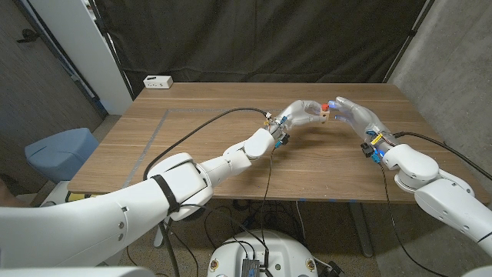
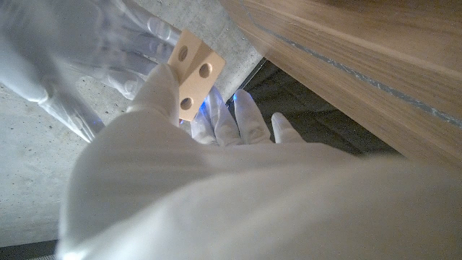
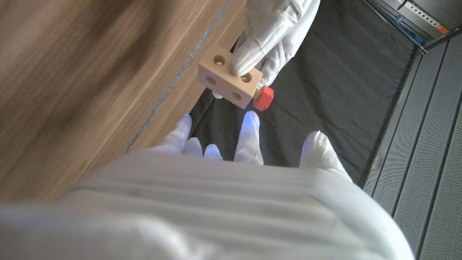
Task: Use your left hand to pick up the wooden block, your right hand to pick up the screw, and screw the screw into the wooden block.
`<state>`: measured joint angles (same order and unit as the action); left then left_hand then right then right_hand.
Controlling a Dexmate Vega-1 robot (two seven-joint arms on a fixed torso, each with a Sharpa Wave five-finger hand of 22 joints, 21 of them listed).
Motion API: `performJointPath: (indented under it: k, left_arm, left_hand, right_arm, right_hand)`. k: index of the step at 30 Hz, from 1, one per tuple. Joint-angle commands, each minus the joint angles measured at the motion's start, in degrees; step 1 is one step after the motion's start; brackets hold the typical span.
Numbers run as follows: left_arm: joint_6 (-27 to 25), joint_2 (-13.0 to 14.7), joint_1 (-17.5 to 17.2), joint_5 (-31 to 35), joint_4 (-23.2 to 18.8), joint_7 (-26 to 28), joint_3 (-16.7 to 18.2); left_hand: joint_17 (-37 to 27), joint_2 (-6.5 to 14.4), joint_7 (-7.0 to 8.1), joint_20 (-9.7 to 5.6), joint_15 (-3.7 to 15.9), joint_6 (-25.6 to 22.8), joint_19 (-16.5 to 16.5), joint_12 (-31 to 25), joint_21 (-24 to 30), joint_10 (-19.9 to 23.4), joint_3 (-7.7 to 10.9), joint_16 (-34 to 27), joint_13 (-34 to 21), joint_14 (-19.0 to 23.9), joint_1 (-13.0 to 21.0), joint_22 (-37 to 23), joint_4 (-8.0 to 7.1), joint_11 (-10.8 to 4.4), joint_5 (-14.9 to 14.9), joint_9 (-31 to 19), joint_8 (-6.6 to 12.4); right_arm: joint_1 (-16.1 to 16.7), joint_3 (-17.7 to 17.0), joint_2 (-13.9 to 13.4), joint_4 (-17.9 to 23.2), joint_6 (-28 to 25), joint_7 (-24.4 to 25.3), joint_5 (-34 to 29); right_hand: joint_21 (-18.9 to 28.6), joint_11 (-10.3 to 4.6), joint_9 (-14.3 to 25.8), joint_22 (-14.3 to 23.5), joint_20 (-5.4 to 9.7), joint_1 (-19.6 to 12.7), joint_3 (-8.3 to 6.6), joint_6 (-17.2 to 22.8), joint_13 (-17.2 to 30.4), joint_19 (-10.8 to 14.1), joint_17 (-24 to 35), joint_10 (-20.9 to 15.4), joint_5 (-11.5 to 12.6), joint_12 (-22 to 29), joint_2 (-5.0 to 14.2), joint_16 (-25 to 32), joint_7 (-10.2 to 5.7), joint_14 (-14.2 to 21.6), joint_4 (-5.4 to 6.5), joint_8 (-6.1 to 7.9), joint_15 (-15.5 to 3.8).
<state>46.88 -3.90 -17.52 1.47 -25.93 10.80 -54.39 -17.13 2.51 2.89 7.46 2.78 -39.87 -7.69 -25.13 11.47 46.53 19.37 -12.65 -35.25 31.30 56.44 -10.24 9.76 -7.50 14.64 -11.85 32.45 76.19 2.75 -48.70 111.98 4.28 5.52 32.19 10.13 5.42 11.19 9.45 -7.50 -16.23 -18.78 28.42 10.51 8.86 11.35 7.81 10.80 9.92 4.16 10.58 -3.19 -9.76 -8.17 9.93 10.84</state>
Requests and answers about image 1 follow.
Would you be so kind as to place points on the grey table leg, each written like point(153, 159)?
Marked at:
point(361, 231)

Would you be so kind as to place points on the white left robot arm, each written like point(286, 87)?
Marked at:
point(96, 223)

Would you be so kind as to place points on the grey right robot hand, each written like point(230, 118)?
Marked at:
point(361, 119)

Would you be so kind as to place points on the white table leg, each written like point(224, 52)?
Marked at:
point(159, 236)

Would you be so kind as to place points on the black backdrop curtain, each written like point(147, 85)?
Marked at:
point(250, 38)

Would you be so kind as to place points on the grey electronics box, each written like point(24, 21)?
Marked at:
point(250, 268)

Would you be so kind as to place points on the black backdrop stand pole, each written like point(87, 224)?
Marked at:
point(407, 42)
point(115, 50)

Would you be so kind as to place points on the white power strip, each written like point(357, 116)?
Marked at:
point(157, 82)

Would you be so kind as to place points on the wooden screw with red head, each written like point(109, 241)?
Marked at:
point(325, 106)

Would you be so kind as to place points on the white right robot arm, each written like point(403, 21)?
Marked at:
point(434, 184)

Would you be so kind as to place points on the black round disc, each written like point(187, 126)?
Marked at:
point(196, 213)

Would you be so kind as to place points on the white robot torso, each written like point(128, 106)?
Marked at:
point(284, 254)

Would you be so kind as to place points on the person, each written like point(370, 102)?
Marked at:
point(7, 194)

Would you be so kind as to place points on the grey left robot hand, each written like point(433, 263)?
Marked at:
point(300, 113)

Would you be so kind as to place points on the wooden block with holes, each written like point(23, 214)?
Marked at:
point(324, 115)

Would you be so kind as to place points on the yellow black striped base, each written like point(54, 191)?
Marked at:
point(77, 197)

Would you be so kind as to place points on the blue padded stool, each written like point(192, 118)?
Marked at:
point(61, 154)

